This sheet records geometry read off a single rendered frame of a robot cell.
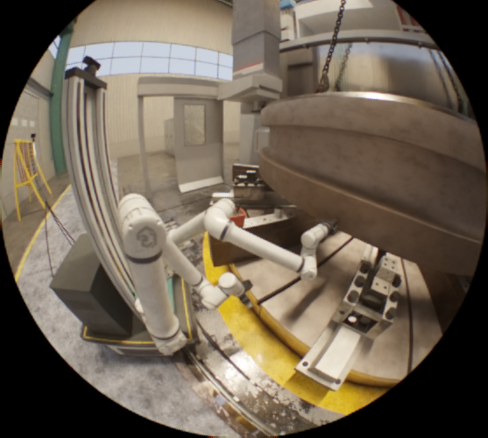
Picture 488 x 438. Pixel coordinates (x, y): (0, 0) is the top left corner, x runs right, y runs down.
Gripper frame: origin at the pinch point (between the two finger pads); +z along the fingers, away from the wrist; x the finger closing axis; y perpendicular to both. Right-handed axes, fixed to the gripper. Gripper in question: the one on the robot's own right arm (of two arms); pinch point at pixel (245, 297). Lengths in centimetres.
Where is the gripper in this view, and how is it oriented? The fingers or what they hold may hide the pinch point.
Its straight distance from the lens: 116.8
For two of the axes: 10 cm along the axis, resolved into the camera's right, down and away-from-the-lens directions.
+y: -8.3, 5.1, -2.3
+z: 2.9, 7.4, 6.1
